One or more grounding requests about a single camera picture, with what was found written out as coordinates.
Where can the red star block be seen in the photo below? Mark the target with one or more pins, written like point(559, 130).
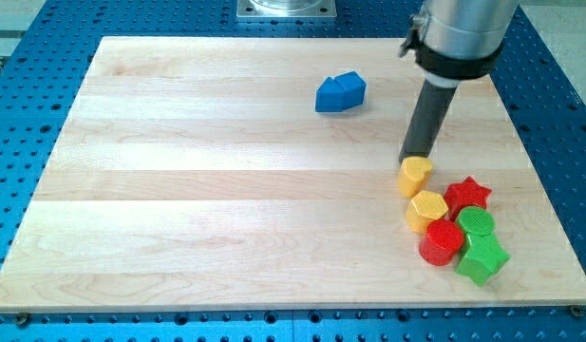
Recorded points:
point(463, 194)

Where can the light wooden board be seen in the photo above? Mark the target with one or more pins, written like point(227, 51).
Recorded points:
point(194, 174)

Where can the blue cube block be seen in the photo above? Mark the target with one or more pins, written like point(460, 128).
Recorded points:
point(352, 89)

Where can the yellow hexagon block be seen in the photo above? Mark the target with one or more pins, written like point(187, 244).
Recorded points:
point(424, 208)

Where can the green cylinder block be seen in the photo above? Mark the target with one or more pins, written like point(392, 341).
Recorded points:
point(475, 220)

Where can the blue perforated metal table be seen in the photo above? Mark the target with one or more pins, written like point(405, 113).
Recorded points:
point(46, 48)

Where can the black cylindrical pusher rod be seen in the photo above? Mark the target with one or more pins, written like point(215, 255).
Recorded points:
point(427, 118)

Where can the red cylinder block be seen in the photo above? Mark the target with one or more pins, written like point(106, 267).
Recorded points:
point(442, 241)

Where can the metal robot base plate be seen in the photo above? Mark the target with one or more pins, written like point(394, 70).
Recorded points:
point(280, 9)

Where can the blue triangle block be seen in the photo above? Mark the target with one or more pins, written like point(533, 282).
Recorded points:
point(329, 97)

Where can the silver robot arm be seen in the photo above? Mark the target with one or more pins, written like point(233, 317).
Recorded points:
point(453, 41)

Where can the yellow heart block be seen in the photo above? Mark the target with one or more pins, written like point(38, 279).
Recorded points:
point(413, 175)

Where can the green star block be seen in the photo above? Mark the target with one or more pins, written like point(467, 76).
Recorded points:
point(480, 258)

